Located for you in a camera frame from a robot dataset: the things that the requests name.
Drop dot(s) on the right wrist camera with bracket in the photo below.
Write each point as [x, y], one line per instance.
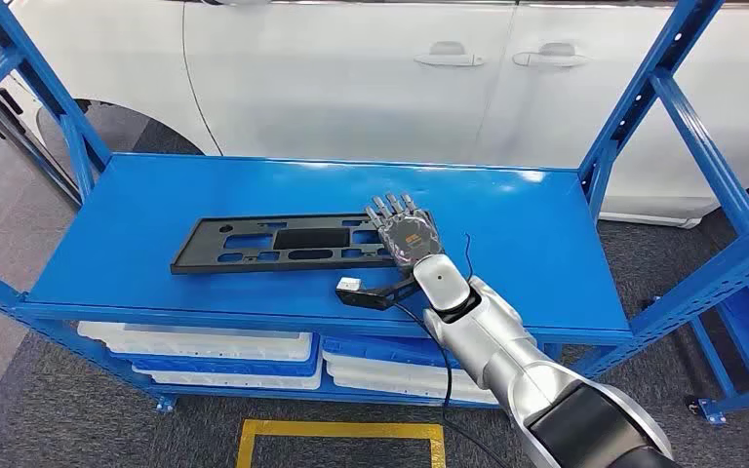
[365, 298]

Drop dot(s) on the white car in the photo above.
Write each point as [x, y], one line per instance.
[348, 77]

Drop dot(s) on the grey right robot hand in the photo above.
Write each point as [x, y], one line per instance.
[410, 236]

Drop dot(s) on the blue plastic bin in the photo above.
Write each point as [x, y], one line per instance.
[381, 349]
[252, 368]

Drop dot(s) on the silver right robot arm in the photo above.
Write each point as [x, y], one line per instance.
[510, 349]

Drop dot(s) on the dark metal pole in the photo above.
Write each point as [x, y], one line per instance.
[25, 152]

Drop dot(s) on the yellow floor tape square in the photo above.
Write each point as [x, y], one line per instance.
[336, 429]

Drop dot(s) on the long black plastic part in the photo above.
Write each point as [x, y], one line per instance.
[313, 239]

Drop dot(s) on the white plastic bin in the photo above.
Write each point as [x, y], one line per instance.
[400, 391]
[374, 371]
[219, 345]
[219, 381]

